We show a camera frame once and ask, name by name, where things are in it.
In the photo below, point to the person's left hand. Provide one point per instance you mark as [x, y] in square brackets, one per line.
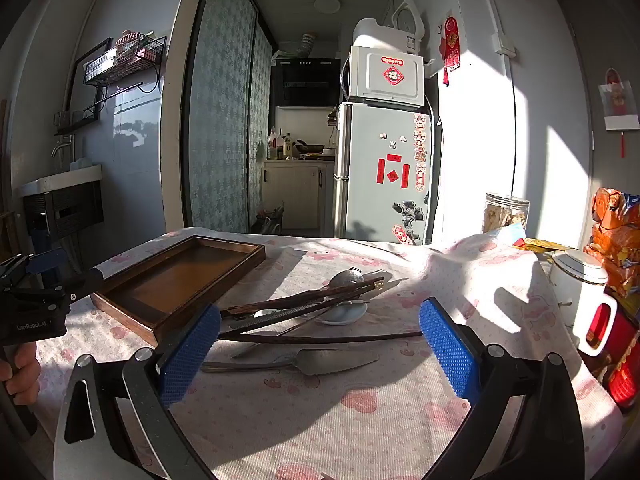
[17, 372]

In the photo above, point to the glass jar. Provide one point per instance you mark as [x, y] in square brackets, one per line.
[505, 212]

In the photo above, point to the black crate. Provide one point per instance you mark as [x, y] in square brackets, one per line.
[65, 212]

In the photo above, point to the white plastic jug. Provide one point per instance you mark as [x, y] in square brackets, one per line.
[273, 147]

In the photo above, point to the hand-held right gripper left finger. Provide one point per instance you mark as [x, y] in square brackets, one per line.
[190, 355]

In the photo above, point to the red hanging ornament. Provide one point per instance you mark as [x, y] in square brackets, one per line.
[451, 45]

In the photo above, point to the beige kitchen cabinet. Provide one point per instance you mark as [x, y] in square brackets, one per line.
[295, 195]

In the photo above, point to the black wok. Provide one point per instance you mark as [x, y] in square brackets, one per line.
[310, 147]

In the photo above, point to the dark wooden tray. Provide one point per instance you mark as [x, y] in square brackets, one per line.
[165, 280]

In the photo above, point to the hammered metal spoon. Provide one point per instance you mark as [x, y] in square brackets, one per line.
[265, 312]
[345, 277]

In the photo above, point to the patterned sliding door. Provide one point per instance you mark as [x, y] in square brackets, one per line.
[220, 110]
[260, 120]

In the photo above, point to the metal faucet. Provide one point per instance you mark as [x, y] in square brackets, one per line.
[62, 147]

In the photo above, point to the yellow packet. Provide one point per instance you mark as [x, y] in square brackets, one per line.
[542, 246]

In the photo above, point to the silver exhaust duct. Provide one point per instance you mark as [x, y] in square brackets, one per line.
[306, 45]

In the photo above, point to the round ceiling lamp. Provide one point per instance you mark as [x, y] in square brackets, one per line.
[327, 4]

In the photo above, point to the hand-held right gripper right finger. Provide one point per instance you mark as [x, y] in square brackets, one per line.
[450, 355]

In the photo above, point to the orange snack packet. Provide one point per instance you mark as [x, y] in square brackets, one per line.
[612, 207]
[615, 260]

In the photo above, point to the white wall socket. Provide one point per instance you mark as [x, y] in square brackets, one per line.
[504, 44]

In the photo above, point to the dark wooden chopstick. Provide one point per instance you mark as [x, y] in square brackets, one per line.
[260, 305]
[325, 336]
[350, 294]

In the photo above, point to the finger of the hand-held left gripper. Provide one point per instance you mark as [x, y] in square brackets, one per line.
[47, 261]
[82, 285]

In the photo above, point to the white ceramic spoon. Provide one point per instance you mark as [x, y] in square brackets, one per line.
[345, 312]

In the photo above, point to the plastic bags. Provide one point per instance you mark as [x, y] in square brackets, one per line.
[270, 220]

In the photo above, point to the wall calendar picture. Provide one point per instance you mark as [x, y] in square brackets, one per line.
[620, 105]

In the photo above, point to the cooking oil bottle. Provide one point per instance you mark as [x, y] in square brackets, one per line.
[287, 146]

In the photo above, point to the white sink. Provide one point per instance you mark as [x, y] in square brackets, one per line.
[60, 180]

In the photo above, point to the white lidded mug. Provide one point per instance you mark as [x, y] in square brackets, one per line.
[575, 290]

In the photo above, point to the black range hood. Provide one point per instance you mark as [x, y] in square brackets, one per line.
[305, 82]

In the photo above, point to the white microwave oven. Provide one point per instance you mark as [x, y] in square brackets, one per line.
[365, 77]

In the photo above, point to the grey door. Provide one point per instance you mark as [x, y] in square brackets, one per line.
[580, 110]

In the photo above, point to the white plastic wall unit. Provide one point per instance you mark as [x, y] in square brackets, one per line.
[407, 17]

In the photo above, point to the light blue packet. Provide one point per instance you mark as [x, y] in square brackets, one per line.
[510, 235]

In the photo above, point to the grey refrigerator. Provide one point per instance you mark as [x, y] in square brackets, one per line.
[370, 195]

